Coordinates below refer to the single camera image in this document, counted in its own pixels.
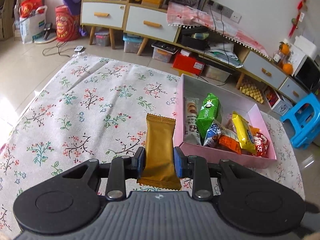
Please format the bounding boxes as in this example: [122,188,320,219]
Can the gold brown snack pack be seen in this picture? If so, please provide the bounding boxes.
[137,113,181,190]

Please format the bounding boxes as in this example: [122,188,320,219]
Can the white blue snack pack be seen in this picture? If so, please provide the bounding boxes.
[203,121,222,148]

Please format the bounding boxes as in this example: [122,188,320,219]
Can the clear white snack pack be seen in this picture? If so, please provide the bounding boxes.
[216,123,241,154]

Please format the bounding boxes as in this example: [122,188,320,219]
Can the green snack pack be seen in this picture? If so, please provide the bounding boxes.
[196,93,221,140]

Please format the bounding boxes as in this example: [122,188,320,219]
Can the yellow snack pack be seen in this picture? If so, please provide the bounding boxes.
[232,111,257,155]

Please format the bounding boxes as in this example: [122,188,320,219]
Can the red white snack pack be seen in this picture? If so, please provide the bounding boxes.
[253,132,269,158]

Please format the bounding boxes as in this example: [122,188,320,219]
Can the white cookie snack pack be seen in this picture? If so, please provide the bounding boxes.
[184,97,201,145]

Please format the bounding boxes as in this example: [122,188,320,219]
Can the pink shallow cardboard box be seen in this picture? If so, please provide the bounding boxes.
[174,74,277,169]

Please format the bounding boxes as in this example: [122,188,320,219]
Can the floral white rug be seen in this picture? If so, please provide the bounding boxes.
[1,54,304,238]

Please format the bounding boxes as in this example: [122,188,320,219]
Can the orange white snack pack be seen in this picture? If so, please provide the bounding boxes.
[249,125,260,137]

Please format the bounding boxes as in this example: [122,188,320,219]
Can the yellow egg tray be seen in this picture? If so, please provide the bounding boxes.
[239,79,264,104]

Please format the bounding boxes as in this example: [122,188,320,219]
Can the red gift box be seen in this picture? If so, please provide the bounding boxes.
[172,54,204,75]

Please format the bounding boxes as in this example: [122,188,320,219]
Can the blue plastic stool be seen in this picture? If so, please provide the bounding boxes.
[280,93,319,149]

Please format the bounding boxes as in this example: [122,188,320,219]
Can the black microwave oven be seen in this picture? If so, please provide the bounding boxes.
[289,51,319,93]

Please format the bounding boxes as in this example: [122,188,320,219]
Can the red lantern bag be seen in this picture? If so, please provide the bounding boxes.
[55,5,80,42]

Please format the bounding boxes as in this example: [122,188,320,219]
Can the pink table cloth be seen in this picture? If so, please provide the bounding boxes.
[167,2,271,60]

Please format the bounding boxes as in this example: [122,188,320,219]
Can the wooden tv cabinet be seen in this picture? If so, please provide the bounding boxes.
[81,0,308,103]

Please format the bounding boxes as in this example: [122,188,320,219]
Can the white shopping bag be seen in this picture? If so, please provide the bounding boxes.
[20,5,48,44]

